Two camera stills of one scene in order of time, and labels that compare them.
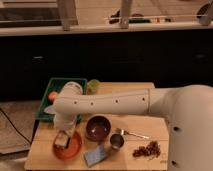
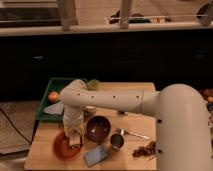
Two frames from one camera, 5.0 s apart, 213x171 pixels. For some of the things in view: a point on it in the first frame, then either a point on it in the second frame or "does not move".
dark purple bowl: (98, 127) does not move
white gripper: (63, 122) to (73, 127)
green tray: (57, 85) does not move
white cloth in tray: (50, 110) does not move
